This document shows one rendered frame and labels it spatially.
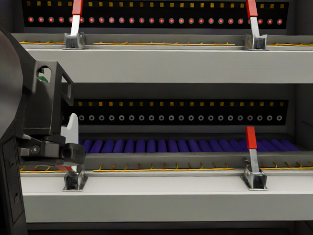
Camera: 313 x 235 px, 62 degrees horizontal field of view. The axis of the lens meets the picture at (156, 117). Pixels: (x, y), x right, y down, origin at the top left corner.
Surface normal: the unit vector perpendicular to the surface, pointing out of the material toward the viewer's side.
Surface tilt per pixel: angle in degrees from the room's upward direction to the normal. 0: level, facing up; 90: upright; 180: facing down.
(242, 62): 105
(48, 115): 76
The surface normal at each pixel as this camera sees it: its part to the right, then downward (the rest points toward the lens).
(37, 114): 0.02, -0.24
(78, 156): 0.97, -0.06
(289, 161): 0.04, 0.27
